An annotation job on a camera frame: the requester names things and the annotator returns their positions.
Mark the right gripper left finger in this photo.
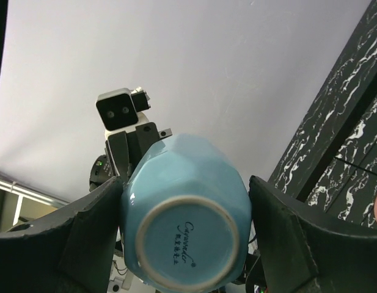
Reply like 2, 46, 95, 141
0, 177, 123, 292

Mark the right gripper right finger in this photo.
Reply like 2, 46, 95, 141
249, 176, 377, 292

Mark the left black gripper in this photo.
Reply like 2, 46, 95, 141
106, 122, 172, 183

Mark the blue faceted cup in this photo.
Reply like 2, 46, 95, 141
120, 134, 252, 292

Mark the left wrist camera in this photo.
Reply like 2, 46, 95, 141
95, 87, 151, 139

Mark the black wire dish rack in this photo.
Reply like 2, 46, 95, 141
295, 70, 377, 220

